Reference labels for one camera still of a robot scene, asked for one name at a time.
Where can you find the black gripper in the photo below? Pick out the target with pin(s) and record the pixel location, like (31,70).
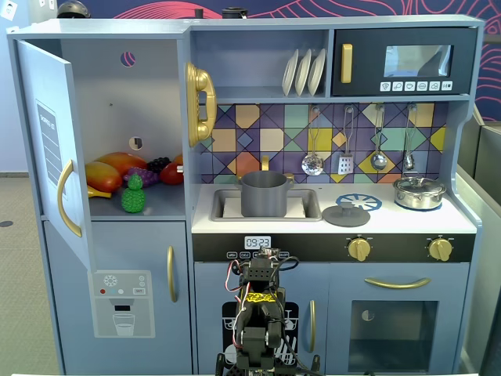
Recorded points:
(261,255)

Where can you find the green toy pineapple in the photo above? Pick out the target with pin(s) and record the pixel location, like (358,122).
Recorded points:
(134,197)

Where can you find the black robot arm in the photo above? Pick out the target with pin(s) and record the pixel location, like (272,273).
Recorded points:
(256,333)

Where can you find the cabinet door with chalkboard label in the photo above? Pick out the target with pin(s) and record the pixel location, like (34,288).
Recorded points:
(41,98)

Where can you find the gray plastic pot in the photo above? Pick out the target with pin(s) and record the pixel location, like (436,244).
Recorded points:
(264,196)

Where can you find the gray sink basin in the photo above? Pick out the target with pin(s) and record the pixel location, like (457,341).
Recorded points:
(313,203)

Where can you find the gold stove knob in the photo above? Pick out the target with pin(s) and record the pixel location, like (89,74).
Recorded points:
(359,249)
(441,249)

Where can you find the gray pot lid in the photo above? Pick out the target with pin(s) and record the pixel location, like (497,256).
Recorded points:
(346,217)

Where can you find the gold toy faucet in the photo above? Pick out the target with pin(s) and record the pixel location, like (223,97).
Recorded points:
(265,162)

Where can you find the metal skimmer spoon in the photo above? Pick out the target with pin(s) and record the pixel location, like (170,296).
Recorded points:
(312,164)

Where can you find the fridge door with dispenser print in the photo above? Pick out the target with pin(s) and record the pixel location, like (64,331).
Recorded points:
(129,250)

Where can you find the red toy tomato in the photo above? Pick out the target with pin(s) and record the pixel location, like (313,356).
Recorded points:
(170,174)

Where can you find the metal slotted spatula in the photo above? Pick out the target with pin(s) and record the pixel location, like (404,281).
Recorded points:
(345,164)

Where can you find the oven door with window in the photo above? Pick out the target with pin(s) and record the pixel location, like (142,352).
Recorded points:
(391,325)

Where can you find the orange toy fruit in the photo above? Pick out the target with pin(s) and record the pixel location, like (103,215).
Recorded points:
(179,158)

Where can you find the purple toy grapes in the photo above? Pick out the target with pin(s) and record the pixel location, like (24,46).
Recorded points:
(148,177)

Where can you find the dark toy grapes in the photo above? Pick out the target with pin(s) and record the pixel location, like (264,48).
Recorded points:
(158,163)

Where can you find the metal ladle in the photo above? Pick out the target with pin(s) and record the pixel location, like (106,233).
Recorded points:
(378,161)

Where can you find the red-orange toy mango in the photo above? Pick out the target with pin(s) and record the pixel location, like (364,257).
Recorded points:
(123,160)

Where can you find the stainless steel pot with lid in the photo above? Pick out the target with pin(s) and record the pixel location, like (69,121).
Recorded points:
(419,192)

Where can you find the yellow toy banana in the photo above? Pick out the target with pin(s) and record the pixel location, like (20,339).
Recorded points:
(96,192)

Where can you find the yellow-orange toy mango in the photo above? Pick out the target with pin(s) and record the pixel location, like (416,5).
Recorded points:
(102,176)

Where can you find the small metal spoon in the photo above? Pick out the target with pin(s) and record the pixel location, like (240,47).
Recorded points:
(409,160)

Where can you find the white toy plate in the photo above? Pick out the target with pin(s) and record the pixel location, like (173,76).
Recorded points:
(302,72)
(316,72)
(289,74)

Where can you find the gold toy telephone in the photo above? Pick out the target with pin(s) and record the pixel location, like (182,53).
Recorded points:
(197,82)

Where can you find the blue-gray wooden play kitchen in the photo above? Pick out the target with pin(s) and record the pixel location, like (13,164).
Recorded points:
(254,62)

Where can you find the black microwave door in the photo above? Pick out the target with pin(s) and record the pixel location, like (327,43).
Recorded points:
(366,58)

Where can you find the round floor socket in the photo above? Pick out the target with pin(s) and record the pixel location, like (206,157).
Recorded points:
(5,223)

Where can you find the black round device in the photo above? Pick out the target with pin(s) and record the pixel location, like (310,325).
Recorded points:
(234,13)

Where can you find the small black cylinder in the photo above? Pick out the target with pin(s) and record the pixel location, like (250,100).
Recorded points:
(199,13)

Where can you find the black helmet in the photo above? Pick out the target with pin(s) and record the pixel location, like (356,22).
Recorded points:
(73,8)

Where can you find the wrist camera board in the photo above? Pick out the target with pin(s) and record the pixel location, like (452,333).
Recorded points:
(268,253)

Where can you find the white wall outlet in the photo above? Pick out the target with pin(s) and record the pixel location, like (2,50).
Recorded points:
(8,9)

